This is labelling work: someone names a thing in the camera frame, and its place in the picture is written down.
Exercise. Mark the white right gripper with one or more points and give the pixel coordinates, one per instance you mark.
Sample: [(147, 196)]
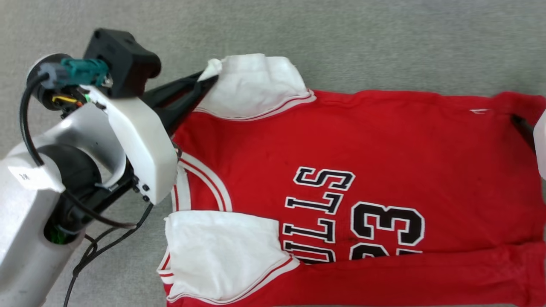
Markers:
[(541, 145)]

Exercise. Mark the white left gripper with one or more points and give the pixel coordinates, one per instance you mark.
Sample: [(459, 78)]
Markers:
[(145, 149)]

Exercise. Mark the red and white basketball jersey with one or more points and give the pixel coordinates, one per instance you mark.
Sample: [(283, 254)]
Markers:
[(384, 140)]

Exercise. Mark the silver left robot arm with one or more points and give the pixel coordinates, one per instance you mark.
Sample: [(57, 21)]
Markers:
[(25, 238)]

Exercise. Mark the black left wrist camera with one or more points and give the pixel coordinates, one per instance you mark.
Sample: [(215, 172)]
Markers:
[(119, 59)]

